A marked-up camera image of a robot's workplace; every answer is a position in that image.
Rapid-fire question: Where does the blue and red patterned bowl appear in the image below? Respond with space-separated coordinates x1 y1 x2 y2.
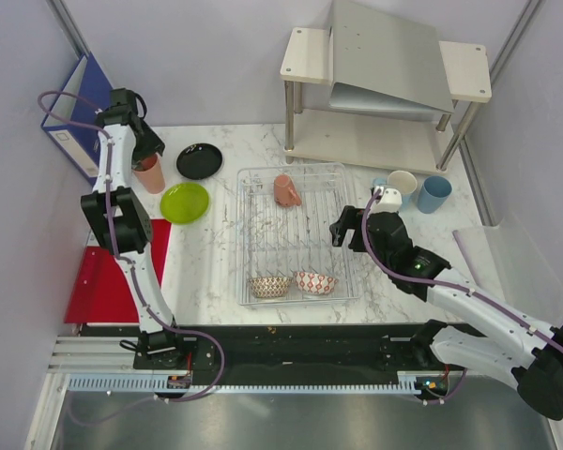
294 271 339 296

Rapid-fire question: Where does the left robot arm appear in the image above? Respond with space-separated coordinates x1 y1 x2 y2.
81 88 188 371

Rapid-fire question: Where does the lime green plate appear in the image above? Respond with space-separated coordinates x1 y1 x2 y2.
160 182 210 225

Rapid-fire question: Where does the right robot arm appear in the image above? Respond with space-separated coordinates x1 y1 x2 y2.
329 205 563 421

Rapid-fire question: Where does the white two-tier shelf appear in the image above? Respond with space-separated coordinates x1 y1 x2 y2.
280 27 492 174

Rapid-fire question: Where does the light blue tumbler cup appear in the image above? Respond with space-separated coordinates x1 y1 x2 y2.
417 175 452 214

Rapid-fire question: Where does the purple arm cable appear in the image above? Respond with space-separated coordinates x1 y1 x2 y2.
360 188 563 371
37 90 226 404

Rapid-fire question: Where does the white wire dish rack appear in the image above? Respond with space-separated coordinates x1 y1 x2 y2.
236 163 360 307

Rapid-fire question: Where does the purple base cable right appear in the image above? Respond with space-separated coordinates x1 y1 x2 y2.
415 365 468 407

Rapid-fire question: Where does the light blue ceramic mug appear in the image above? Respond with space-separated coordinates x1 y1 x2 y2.
372 171 418 210

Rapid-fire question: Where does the red folder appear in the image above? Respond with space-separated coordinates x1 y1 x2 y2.
63 217 172 324

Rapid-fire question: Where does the pink tumbler cup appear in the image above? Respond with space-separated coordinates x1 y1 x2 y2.
133 154 165 194

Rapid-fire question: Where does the grey metal sheet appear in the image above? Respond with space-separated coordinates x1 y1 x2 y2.
329 1 453 114

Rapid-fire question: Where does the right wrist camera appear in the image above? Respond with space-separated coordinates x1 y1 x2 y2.
370 186 403 214

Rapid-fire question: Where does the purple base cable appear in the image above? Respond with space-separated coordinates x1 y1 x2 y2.
65 393 170 426
415 365 468 407

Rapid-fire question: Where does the pink dotted mug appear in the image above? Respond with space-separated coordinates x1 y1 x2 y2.
274 174 302 207

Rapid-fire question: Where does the black plate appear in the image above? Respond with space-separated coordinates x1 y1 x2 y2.
175 142 223 180

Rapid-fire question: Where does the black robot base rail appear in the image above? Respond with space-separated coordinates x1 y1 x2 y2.
81 321 460 384

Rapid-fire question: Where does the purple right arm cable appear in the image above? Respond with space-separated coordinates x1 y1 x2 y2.
360 188 563 371

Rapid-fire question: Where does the light blue cable duct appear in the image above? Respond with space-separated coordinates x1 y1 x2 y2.
67 373 420 395

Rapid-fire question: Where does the blue ring binder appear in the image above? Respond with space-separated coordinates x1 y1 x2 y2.
39 53 118 188

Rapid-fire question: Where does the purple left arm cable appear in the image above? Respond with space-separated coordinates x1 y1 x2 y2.
37 90 226 404

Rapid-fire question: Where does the brown patterned bowl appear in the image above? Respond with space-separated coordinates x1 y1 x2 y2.
249 277 293 299

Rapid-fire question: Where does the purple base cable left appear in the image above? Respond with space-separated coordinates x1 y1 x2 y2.
65 393 170 426

